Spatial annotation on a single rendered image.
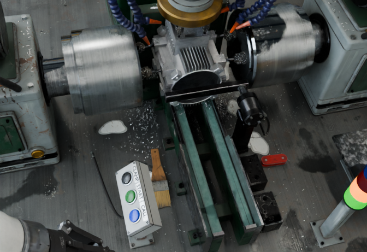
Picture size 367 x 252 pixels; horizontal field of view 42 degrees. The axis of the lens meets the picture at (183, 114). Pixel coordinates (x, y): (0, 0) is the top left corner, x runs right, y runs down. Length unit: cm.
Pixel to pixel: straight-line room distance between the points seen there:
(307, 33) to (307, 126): 36
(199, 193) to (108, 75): 41
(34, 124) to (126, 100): 26
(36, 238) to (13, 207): 66
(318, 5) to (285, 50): 23
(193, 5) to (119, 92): 31
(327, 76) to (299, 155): 27
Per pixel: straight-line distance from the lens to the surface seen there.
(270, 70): 141
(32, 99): 125
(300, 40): 143
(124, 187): 118
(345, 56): 149
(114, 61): 129
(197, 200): 130
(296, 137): 163
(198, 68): 133
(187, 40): 136
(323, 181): 157
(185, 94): 137
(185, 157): 136
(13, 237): 79
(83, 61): 129
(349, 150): 152
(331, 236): 149
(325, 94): 162
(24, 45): 134
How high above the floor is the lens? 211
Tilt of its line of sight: 55 degrees down
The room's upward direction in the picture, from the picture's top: 7 degrees clockwise
